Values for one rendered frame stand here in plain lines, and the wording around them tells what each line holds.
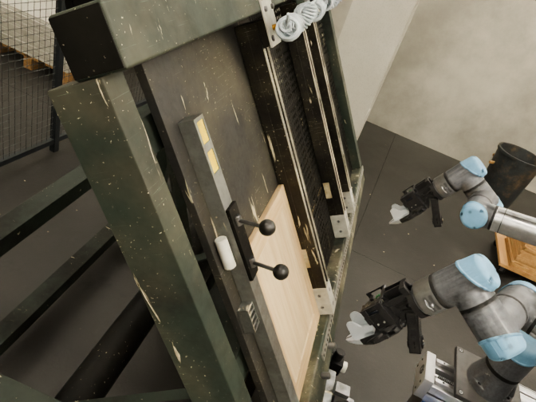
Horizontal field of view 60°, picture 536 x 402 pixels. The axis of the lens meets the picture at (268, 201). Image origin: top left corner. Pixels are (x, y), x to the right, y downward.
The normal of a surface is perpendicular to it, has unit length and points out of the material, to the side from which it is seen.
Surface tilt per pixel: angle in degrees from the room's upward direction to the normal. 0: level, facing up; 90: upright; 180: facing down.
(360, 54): 90
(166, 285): 90
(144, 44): 57
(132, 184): 90
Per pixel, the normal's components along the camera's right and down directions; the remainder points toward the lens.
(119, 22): 0.93, -0.12
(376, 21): -0.35, 0.43
